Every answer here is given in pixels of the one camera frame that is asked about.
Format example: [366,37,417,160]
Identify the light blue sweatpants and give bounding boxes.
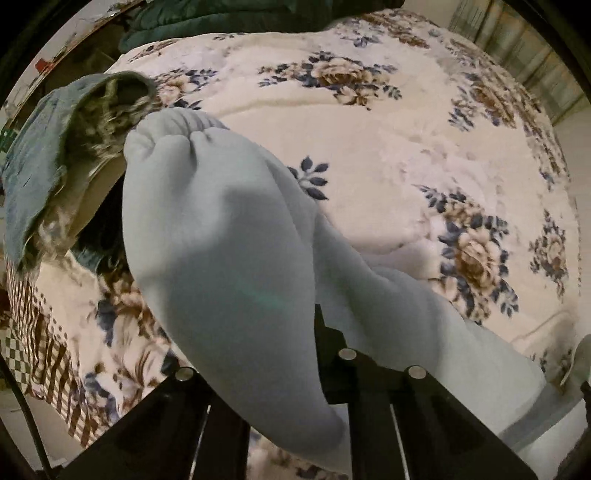
[122,108,590,473]

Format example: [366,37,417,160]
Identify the floral cream bed blanket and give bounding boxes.
[4,8,584,480]

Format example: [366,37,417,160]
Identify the frayed blue denim jeans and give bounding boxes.
[2,72,156,268]

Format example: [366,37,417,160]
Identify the green plaid curtain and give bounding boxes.
[449,1,590,124]

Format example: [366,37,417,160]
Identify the dark green folded garment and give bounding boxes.
[119,0,404,53]

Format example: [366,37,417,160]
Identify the black cable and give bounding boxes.
[0,354,54,480]

